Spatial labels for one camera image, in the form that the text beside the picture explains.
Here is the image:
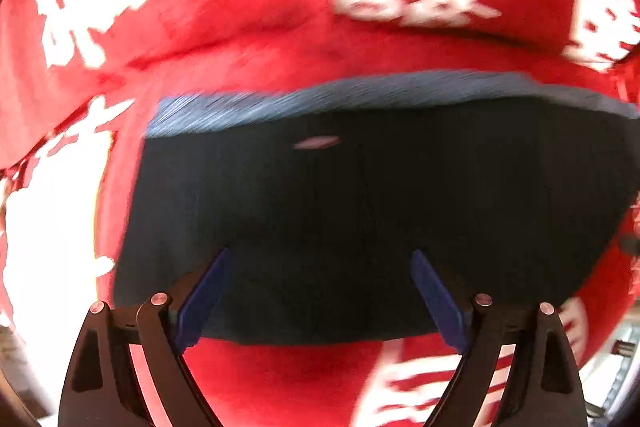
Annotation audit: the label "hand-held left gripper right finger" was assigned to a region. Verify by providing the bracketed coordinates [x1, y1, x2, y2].
[409, 248, 588, 427]

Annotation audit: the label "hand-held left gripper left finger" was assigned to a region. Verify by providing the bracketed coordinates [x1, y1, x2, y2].
[57, 247, 233, 427]

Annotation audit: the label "black pants with blue waistband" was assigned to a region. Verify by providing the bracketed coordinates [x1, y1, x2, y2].
[112, 69, 640, 348]

